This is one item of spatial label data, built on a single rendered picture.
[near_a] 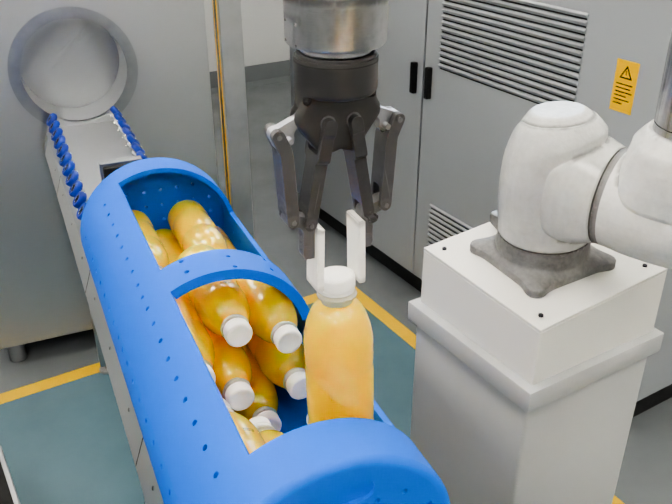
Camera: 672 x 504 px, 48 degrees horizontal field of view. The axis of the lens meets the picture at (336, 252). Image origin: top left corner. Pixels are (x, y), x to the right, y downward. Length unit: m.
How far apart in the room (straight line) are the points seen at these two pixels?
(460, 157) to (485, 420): 1.65
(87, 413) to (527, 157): 2.02
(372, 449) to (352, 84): 0.35
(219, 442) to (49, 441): 1.97
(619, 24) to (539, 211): 1.17
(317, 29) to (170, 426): 0.49
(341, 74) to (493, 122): 2.09
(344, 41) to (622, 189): 0.62
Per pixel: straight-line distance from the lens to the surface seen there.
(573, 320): 1.25
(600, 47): 2.37
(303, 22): 0.65
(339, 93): 0.66
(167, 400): 0.93
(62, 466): 2.67
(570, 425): 1.40
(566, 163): 1.19
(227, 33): 2.01
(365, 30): 0.65
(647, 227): 1.16
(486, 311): 1.28
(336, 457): 0.76
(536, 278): 1.28
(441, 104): 2.93
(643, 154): 1.14
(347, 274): 0.77
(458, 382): 1.40
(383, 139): 0.73
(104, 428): 2.77
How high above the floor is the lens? 1.76
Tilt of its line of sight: 28 degrees down
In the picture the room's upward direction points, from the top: straight up
